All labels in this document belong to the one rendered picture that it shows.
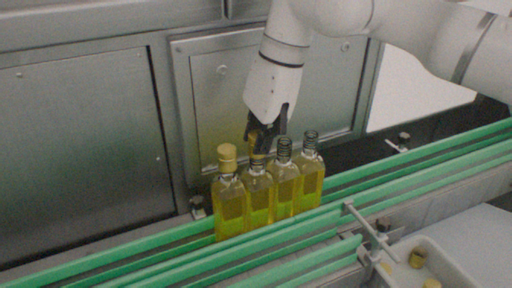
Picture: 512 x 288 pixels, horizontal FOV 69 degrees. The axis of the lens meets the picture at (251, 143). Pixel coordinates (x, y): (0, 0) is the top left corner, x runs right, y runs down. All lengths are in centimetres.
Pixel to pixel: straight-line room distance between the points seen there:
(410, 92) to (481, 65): 60
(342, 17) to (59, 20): 41
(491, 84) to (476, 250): 75
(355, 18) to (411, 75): 55
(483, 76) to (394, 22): 17
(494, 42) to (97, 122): 63
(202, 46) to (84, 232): 49
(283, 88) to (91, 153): 41
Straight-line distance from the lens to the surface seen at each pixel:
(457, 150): 121
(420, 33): 56
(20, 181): 82
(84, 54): 68
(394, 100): 103
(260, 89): 60
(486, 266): 115
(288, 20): 56
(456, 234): 119
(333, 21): 50
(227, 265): 78
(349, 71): 88
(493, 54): 47
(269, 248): 79
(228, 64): 72
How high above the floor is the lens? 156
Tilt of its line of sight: 37 degrees down
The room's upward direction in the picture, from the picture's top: straight up
